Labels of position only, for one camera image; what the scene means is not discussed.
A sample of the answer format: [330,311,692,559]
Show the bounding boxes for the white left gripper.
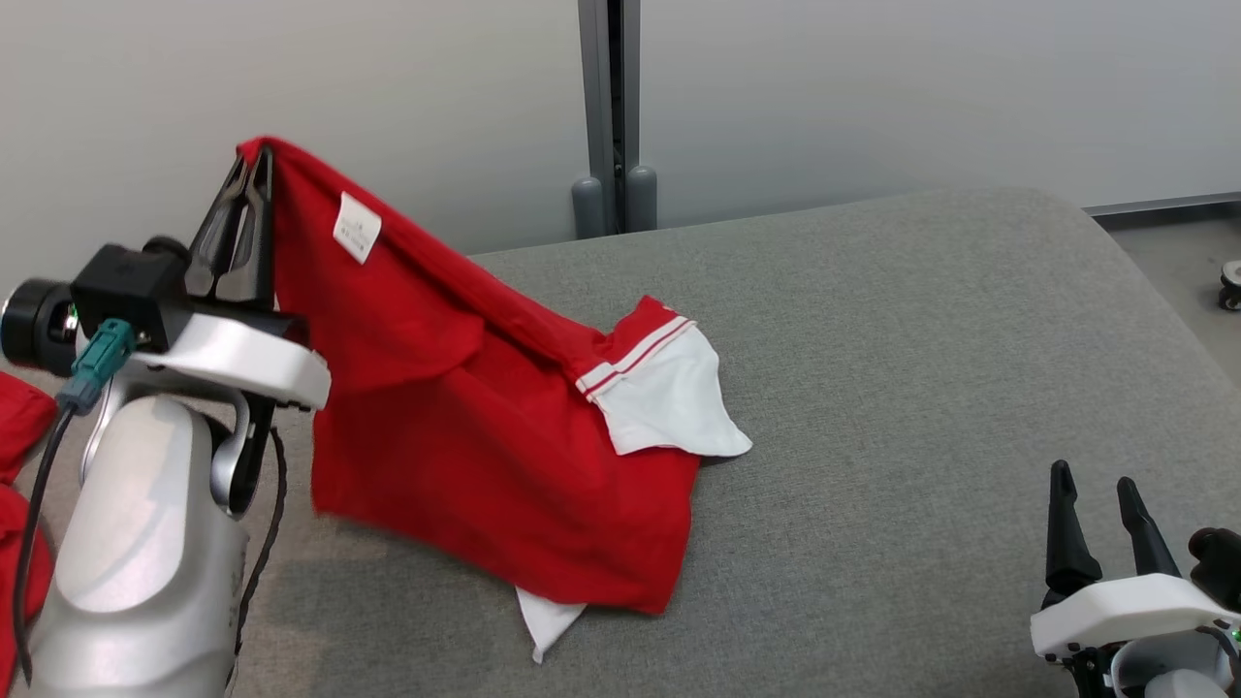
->
[131,147,333,413]

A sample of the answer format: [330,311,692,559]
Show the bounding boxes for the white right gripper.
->
[1030,460,1241,698]

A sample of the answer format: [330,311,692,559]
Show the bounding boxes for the red shirt navy lettering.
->
[0,371,57,670]

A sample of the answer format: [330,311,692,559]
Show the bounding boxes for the red shirt white striped sleeves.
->
[236,136,754,665]

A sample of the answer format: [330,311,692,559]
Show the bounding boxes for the grey baseboard strip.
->
[1081,192,1241,216]

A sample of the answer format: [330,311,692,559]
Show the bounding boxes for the teal cable connector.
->
[58,318,137,413]

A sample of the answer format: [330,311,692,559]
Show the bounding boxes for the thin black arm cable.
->
[233,427,288,660]

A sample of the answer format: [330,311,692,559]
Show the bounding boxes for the black camera cable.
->
[12,402,79,685]

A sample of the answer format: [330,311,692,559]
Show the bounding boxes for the grey rounded post foot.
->
[571,174,608,240]
[625,165,659,234]

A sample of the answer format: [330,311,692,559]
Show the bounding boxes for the grey aluminium partition post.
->
[578,0,643,238]

